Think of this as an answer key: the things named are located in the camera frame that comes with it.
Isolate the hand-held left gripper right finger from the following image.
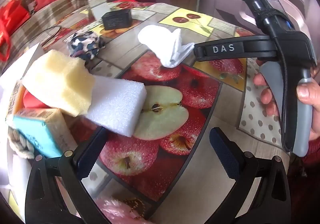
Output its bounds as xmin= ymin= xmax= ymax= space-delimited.
xmin=209 ymin=127 xmax=292 ymax=224

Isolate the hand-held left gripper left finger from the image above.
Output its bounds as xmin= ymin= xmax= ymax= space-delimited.
xmin=24 ymin=126 xmax=108 ymax=224

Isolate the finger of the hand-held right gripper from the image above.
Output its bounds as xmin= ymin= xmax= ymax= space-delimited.
xmin=194 ymin=35 xmax=277 ymax=62

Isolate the pink plush toy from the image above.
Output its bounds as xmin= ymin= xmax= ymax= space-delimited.
xmin=96 ymin=195 xmax=153 ymax=224

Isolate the white foam block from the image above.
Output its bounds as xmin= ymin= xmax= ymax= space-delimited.
xmin=84 ymin=75 xmax=147 ymax=137

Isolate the white cloth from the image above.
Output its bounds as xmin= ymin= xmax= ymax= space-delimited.
xmin=137 ymin=24 xmax=195 ymax=68

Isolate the yellow sponge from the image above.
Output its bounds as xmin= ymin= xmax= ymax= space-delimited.
xmin=22 ymin=49 xmax=96 ymax=117

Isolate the leopard print scrunchie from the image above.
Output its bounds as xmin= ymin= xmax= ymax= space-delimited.
xmin=67 ymin=31 xmax=105 ymax=62

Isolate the white cardboard box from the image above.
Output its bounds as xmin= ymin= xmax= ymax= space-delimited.
xmin=0 ymin=43 xmax=42 ymax=204

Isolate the person's right hand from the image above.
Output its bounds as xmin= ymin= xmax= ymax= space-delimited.
xmin=253 ymin=64 xmax=320 ymax=142

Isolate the teal tissue packet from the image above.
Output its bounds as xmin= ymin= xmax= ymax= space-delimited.
xmin=6 ymin=80 xmax=75 ymax=159

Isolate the brown beige braided scrunchie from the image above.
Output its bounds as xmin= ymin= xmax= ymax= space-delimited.
xmin=7 ymin=128 xmax=35 ymax=159

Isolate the black power adapter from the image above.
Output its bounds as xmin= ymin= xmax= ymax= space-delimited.
xmin=101 ymin=9 xmax=133 ymax=31

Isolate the silver phone stand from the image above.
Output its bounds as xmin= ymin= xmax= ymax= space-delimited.
xmin=87 ymin=0 xmax=114 ymax=21

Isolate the plaid blanket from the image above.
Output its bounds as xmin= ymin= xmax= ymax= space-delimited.
xmin=0 ymin=0 xmax=94 ymax=69

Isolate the red tote bag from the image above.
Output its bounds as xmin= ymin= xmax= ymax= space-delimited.
xmin=0 ymin=0 xmax=30 ymax=62

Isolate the black cable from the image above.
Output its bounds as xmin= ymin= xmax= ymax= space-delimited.
xmin=41 ymin=25 xmax=63 ymax=46

